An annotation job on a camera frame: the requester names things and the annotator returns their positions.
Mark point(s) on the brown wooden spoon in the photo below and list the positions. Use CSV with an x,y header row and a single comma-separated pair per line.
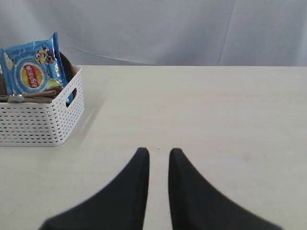
x,y
50,93

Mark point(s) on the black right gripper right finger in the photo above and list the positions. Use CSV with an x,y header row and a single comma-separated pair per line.
x,y
197,205

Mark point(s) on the white perforated plastic basket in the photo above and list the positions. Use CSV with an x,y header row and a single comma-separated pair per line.
x,y
43,124

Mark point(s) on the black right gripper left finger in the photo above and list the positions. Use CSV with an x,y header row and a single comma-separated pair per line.
x,y
121,205

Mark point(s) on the blue chips bag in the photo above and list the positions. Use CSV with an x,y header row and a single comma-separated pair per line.
x,y
33,67

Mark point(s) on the brown wooden plate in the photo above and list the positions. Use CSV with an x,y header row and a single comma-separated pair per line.
x,y
69,69

